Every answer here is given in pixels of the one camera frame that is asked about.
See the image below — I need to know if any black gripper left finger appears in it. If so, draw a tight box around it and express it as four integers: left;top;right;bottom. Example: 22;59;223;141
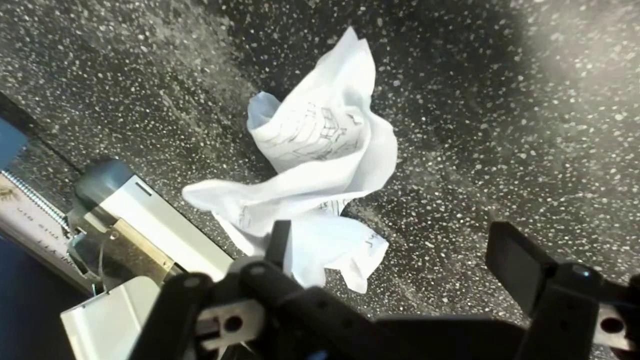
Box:
128;217;428;360

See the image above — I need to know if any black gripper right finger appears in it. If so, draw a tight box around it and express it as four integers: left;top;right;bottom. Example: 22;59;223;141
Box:
481;220;640;360

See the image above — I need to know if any white paper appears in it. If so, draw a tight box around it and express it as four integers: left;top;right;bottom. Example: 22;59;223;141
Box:
180;25;400;296

